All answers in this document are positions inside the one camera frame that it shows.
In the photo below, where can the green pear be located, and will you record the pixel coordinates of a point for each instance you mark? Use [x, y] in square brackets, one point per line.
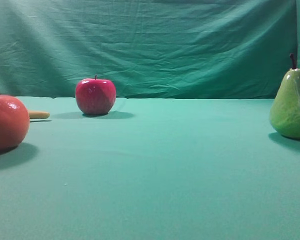
[284, 113]

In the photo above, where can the green table cloth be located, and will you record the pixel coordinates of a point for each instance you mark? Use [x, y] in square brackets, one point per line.
[152, 169]

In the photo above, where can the red apple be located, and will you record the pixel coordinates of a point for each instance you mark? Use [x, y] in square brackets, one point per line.
[95, 96]

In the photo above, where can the green backdrop cloth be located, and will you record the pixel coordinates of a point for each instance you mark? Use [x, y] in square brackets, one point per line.
[181, 49]

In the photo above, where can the yellow banana tip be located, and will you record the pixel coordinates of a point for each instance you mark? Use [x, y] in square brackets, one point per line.
[38, 114]

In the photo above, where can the orange fruit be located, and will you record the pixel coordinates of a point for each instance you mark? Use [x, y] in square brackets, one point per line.
[14, 122]

